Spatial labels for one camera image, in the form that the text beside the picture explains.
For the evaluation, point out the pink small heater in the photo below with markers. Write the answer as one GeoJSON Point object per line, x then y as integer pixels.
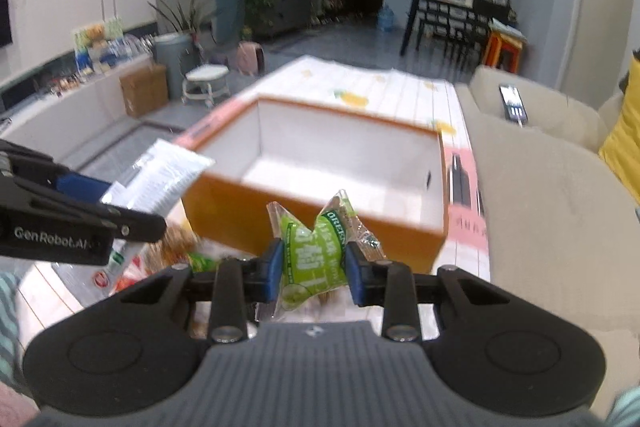
{"type": "Point", "coordinates": [250, 58]}

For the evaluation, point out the white round stool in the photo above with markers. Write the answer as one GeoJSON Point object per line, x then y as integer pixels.
{"type": "Point", "coordinates": [206, 83]}

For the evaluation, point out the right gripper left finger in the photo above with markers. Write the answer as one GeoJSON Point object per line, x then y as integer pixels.
{"type": "Point", "coordinates": [233, 287]}

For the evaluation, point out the blue water jug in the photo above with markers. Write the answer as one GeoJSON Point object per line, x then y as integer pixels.
{"type": "Point", "coordinates": [386, 19]}

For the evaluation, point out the green snack packet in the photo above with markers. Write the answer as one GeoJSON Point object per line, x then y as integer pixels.
{"type": "Point", "coordinates": [314, 259]}

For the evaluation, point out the beige sofa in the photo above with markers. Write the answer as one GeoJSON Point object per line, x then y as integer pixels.
{"type": "Point", "coordinates": [563, 232]}

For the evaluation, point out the orange stool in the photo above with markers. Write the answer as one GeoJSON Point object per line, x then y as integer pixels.
{"type": "Point", "coordinates": [501, 47]}

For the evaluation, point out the orange cardboard box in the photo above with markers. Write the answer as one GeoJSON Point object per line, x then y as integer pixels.
{"type": "Point", "coordinates": [300, 155]}

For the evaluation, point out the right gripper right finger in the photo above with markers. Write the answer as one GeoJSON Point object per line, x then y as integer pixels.
{"type": "Point", "coordinates": [393, 286]}

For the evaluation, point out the dark dining table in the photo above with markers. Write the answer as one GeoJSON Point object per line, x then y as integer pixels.
{"type": "Point", "coordinates": [455, 23]}

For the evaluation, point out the white printed snack bag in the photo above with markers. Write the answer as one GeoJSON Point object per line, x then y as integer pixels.
{"type": "Point", "coordinates": [158, 179]}

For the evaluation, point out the red silver snack bag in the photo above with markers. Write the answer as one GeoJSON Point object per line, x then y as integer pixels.
{"type": "Point", "coordinates": [90, 284]}

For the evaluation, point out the checkered lemon tablecloth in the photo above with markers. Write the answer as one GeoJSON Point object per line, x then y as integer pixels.
{"type": "Point", "coordinates": [431, 104]}

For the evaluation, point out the potted green plant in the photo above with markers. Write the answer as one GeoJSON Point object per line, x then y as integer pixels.
{"type": "Point", "coordinates": [193, 19]}

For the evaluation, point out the brown cardboard box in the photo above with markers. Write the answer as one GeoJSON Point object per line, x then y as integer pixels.
{"type": "Point", "coordinates": [144, 90]}

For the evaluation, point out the yellow cushion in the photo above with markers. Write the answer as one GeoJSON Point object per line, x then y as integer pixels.
{"type": "Point", "coordinates": [621, 149]}

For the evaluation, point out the white tv cabinet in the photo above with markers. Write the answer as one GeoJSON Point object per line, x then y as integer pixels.
{"type": "Point", "coordinates": [57, 125]}

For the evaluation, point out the orange noodle snack bag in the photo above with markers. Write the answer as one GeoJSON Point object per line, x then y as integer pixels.
{"type": "Point", "coordinates": [174, 248]}

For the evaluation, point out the black smartphone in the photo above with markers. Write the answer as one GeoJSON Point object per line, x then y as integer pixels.
{"type": "Point", "coordinates": [514, 108]}

